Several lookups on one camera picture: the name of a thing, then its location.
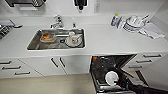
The white double-door base cabinet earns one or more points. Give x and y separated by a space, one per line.
75 63

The small sink soap pump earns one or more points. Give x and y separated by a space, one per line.
74 24

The orange-brown bowl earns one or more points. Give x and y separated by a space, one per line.
47 37

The small clear bottle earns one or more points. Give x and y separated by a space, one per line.
121 23

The blue white bottle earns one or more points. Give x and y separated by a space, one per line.
114 20

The stainless steel dishwasher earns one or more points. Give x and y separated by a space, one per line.
100 65

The black soap dispenser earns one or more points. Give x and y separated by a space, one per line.
80 4

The steel kitchen sink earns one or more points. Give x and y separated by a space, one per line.
33 45

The white round bowl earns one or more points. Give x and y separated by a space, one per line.
111 77

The white wall outlet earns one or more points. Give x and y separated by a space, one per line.
96 8

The stack of white bowls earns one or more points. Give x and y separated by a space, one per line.
133 24

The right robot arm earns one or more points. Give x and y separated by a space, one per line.
150 90

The chrome faucet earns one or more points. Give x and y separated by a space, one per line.
57 22

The steel paper towel dispenser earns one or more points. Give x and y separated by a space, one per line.
23 2

